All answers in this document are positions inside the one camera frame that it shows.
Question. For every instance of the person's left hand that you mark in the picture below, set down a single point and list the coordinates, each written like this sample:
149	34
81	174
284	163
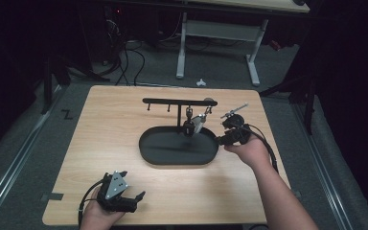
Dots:
100	217

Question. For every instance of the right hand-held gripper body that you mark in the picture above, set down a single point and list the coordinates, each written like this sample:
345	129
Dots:
236	132

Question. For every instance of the black key rack with tray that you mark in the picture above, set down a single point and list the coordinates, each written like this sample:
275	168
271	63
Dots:
172	150

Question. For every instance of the white-legged desk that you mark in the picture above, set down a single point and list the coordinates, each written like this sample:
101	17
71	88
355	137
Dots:
220	28

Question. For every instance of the small white floor object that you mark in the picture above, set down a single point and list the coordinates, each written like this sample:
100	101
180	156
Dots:
201	82

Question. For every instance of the person's right hand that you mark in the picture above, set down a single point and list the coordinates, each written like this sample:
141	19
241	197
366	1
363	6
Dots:
250	153

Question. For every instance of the dark metal stand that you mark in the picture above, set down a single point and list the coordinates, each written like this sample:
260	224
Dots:
306	99
48	86

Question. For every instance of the silver car key with carabiner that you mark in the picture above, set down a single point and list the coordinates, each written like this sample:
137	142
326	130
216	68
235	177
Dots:
200	122

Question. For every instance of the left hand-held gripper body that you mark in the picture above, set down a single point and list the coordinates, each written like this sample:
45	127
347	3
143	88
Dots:
116	195

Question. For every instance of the metal floor rail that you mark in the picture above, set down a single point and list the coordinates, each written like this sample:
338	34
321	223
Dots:
16	150
322	166

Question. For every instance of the black tape floor mark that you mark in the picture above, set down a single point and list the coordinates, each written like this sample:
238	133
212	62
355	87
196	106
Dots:
67	114

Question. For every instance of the grey tape strip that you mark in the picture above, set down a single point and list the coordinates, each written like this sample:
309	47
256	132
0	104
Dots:
52	196

